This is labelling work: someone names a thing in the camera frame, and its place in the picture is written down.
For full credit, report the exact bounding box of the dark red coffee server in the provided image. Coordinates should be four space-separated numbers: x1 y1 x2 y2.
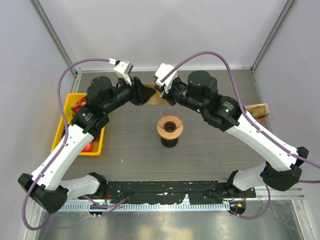
160 126 179 148

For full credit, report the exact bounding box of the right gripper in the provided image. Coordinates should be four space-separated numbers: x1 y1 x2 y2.
155 78 206 115

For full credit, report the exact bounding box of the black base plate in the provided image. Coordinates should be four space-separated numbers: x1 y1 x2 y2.
88 180 256 205

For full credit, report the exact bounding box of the yellow plastic tray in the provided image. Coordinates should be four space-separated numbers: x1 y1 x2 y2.
50 92 106 157

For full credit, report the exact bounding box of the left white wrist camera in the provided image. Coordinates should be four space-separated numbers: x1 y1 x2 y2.
108 58 134 86

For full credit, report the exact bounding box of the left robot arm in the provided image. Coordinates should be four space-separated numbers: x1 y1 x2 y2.
18 76 156 214

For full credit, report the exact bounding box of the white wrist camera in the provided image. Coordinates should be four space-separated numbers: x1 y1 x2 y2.
154 63 178 94
108 58 134 86

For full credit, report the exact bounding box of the pink glass dripper cone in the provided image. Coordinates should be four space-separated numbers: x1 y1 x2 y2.
157 108 183 133

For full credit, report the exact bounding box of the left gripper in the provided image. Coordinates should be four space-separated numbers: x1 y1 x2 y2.
102 73 156 114

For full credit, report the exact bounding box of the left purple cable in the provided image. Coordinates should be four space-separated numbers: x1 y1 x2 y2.
21 58 130 231

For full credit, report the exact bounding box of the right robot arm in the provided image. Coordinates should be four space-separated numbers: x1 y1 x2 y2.
154 70 309 197

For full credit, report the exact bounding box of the red apple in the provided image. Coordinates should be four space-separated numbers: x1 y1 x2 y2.
82 142 93 153

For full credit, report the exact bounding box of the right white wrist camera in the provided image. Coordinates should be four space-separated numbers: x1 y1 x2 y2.
154 63 178 94

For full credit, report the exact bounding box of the orange coffee filter box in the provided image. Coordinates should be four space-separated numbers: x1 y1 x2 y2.
244 103 270 124

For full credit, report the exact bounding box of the purple cable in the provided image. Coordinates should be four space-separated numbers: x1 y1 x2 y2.
161 51 320 220
21 58 130 231

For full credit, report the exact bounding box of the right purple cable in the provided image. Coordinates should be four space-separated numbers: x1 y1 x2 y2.
161 51 320 220

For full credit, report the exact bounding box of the brown paper coffee filter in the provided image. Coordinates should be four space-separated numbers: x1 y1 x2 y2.
144 83 168 105

